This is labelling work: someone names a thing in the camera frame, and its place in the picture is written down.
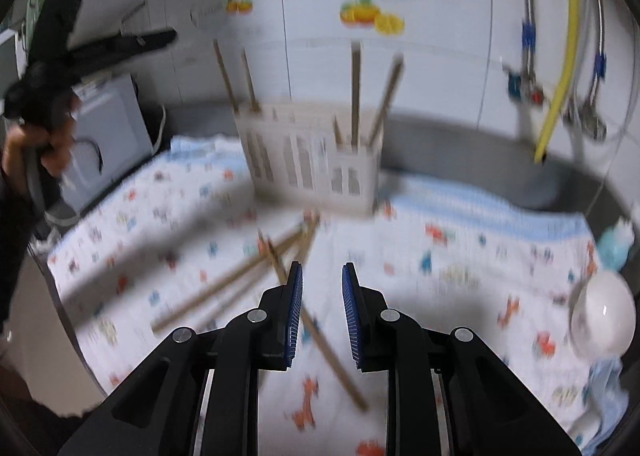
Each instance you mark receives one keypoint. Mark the white bowl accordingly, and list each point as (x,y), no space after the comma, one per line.
(602,311)

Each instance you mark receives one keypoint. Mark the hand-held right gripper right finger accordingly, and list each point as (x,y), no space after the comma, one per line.
(351,321)

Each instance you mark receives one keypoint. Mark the fruit wall sticker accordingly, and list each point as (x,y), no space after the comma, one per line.
(371,16)
(239,3)

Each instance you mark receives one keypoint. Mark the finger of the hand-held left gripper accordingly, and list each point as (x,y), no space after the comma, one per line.
(60,16)
(125,45)

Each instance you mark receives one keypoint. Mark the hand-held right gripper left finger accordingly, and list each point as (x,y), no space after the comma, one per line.
(294,321)

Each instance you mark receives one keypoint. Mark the wooden chopstick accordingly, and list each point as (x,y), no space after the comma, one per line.
(250,81)
(355,91)
(340,372)
(225,282)
(226,78)
(305,243)
(387,96)

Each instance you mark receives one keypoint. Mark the light blue figure bottle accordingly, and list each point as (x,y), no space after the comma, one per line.
(616,242)

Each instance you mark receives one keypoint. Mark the person's left hand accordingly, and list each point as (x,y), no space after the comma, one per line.
(57,141)

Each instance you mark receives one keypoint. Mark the printed animal blanket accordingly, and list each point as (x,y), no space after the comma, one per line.
(440,306)

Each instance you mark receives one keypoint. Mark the metal angle valve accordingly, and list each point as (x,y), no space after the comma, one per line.
(590,118)
(522,82)

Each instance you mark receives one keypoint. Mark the beige slotted utensil holder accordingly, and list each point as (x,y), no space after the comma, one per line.
(305,161)

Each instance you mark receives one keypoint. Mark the white appliance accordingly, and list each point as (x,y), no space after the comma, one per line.
(110,136)

